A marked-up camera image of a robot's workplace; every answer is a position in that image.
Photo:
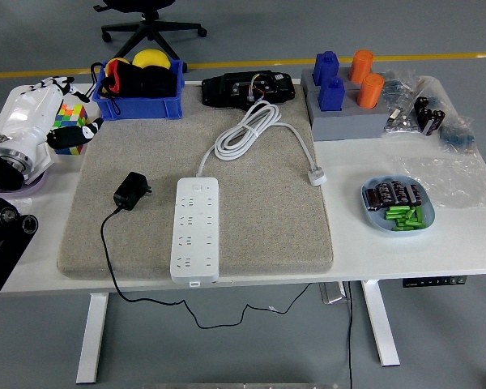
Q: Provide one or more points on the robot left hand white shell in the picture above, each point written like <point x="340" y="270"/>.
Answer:
<point x="32" y="117"/>

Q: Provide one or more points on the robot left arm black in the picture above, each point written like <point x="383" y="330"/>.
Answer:
<point x="0" y="243"/>

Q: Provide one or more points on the multicoloured puzzle cube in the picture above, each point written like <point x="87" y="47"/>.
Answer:
<point x="71" y="113"/>

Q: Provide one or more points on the purple round plate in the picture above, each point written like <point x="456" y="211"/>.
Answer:
<point x="32" y="187"/>

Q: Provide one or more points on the small yellow ball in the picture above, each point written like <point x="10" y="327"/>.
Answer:
<point x="119" y="61"/>

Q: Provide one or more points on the blue plastic bin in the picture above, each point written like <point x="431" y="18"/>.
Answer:
<point x="137" y="108"/>

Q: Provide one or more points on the large yellow ball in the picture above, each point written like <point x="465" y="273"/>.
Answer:
<point x="150" y="57"/>

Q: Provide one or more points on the black office chair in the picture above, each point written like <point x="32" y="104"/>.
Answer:
<point x="150" y="26"/>

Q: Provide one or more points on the black electronic device open wiring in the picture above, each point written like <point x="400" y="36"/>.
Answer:
<point x="222" y="91"/>

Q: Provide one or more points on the white table leg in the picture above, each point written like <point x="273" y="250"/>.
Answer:
<point x="380" y="324"/>
<point x="92" y="336"/>

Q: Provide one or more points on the grey-brown fabric mat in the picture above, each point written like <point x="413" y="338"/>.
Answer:
<point x="267" y="223"/>

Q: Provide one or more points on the grey holder block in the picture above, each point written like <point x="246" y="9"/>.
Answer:
<point x="348" y="125"/>
<point x="305" y="79"/>

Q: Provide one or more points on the blue plastic block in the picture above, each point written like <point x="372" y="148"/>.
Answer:
<point x="326" y="67"/>
<point x="331" y="95"/>

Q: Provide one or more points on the orange plastic cylinder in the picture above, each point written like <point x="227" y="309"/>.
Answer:
<point x="360" y="65"/>
<point x="370" y="91"/>

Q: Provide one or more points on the silver metal box under table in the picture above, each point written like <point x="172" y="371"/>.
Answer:
<point x="332" y="293"/>

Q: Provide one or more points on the black cylindrical battery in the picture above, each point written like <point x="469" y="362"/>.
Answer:
<point x="382" y="192"/>
<point x="372" y="199"/>
<point x="395" y="191"/>
<point x="405" y="192"/>
<point x="416" y="194"/>

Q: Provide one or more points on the light blue oval dish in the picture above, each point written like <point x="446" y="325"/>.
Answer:
<point x="372" y="221"/>

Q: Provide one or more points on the clear bag of blue parts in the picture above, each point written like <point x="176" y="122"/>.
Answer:
<point x="399" y="87"/>
<point x="457" y="135"/>

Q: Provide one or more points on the clear bag of silver screws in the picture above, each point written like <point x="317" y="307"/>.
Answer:
<point x="401" y="121"/>

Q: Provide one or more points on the green cylindrical battery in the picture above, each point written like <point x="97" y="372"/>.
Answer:
<point x="395" y="215"/>
<point x="397" y="208"/>
<point x="411" y="214"/>
<point x="413" y="223"/>
<point x="403" y="228"/>
<point x="419" y="215"/>

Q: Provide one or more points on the clear bag of black capacitors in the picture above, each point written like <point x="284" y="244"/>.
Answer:
<point x="429" y="115"/>

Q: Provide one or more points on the empty clear plastic bag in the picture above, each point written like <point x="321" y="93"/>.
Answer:
<point x="449" y="178"/>

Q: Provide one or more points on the black table control panel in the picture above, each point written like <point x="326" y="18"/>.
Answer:
<point x="433" y="281"/>

